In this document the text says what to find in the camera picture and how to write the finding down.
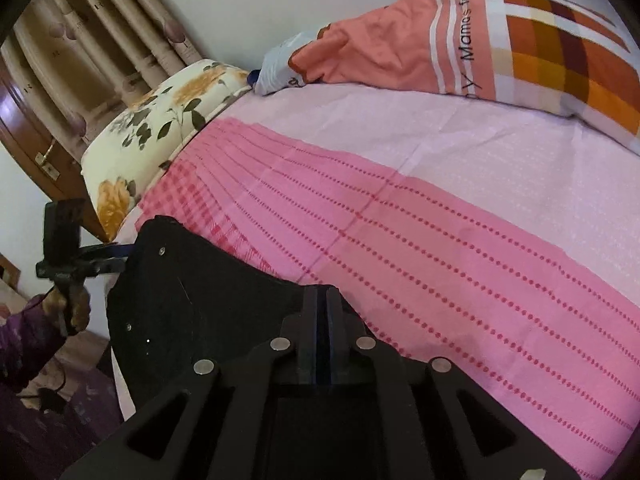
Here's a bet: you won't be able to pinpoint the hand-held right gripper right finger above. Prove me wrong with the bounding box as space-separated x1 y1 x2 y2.
326 286 582 480

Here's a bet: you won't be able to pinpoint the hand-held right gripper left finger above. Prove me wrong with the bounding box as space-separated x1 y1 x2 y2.
60 286 322 480

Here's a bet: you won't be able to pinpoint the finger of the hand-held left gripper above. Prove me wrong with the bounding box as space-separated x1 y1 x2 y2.
86 257 127 276
82 242 135 257

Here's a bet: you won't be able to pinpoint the black pants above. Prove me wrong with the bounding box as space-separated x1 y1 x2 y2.
106 215 401 407

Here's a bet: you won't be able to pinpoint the person's left forearm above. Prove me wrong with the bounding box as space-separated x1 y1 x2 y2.
0 294 67 393

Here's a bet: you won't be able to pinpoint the person's left hand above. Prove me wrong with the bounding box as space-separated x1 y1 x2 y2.
42 286 92 337

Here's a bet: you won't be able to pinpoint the brown wooden door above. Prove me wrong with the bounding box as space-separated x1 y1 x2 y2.
0 57 108 243

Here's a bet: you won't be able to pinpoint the floral yellow pillow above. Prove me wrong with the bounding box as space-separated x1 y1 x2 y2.
80 58 251 242

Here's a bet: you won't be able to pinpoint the pink checked bed sheet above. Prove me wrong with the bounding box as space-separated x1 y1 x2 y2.
107 81 640 480

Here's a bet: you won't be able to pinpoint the beige patterned curtain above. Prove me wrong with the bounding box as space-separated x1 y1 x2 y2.
0 0 211 161

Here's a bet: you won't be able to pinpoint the white and blue pillow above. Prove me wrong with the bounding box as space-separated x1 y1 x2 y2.
247 32 321 97

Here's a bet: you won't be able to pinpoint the orange plaid pillow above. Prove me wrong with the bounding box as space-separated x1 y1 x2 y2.
289 0 640 156

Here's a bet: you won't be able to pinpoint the brass door handle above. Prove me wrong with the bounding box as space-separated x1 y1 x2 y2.
34 141 62 180

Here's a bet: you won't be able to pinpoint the black cable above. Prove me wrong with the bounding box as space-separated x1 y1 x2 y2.
17 355 68 413

